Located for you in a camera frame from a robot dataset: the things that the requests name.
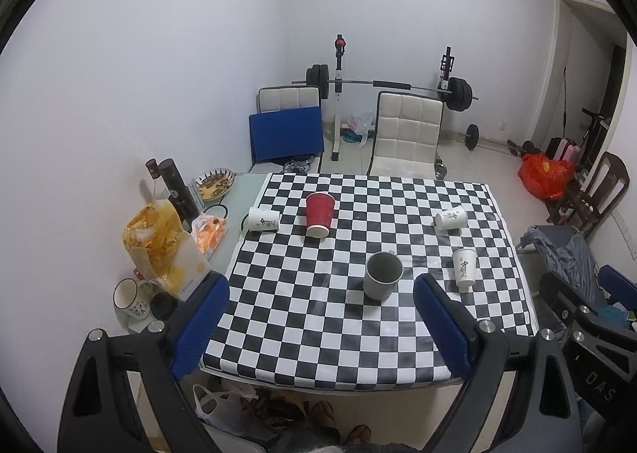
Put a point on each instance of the blue board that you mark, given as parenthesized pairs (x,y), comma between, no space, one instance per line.
(286,134)

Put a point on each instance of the white mug black rim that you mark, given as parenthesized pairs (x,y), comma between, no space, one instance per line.
(130,301)

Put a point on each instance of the white printed paper cup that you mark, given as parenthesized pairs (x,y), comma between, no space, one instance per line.
(263,220)
(465,269)
(452,218)

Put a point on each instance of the dark tall bottle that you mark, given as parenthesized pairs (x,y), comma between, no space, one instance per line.
(178,189)

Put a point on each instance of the white padded chair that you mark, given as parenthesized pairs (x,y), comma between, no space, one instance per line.
(405,134)
(288,97)

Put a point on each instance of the red paper cup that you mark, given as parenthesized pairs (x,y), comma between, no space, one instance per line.
(319,214)

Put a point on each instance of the black white checkered tablecloth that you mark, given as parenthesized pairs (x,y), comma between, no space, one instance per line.
(298,284)

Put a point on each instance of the barbell with black plates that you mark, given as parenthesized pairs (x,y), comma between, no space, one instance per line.
(460,93)

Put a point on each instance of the glass bottle dark cap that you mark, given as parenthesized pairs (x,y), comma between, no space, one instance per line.
(153,174)

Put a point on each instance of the white plastic bag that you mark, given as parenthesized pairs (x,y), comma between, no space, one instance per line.
(219,408)

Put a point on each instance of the brown sandal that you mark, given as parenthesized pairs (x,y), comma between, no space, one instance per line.
(323,413)
(358,434)

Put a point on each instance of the clear plastic bag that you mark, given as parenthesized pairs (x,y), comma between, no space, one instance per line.
(359,127)

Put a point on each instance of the yellow chips bag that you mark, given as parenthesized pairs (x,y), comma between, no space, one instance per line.
(159,244)

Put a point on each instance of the grey mug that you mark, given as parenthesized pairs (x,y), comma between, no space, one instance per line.
(380,279)

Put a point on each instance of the small barbell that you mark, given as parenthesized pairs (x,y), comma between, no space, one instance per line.
(472,135)

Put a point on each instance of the grey cloth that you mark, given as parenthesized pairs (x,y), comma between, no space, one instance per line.
(572,254)

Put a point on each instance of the plate with food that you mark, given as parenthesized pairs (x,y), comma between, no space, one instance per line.
(215,183)

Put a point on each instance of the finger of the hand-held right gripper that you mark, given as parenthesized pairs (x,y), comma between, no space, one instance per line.
(619,284)
(567,294)

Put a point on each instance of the brown wooden chair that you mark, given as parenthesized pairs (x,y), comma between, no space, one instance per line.
(604,184)

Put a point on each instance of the black barbell stand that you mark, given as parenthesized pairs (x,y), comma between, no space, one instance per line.
(446,70)

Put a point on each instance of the orange snack packet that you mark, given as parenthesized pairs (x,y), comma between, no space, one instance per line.
(211,234)

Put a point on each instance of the pink suitcase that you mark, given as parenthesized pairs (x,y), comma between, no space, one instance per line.
(562,149)

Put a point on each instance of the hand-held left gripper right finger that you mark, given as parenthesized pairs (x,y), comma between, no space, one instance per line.
(443,323)

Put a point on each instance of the black round lid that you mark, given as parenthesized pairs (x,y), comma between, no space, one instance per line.
(163,306)

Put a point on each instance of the white plate dark rim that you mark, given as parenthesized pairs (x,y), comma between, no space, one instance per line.
(215,211)

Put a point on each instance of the red plastic bag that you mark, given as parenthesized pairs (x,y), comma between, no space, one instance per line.
(545,174)

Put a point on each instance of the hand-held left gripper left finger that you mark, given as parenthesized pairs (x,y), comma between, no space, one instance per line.
(199,323)

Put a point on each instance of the black scooter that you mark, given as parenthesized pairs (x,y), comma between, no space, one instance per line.
(594,124)

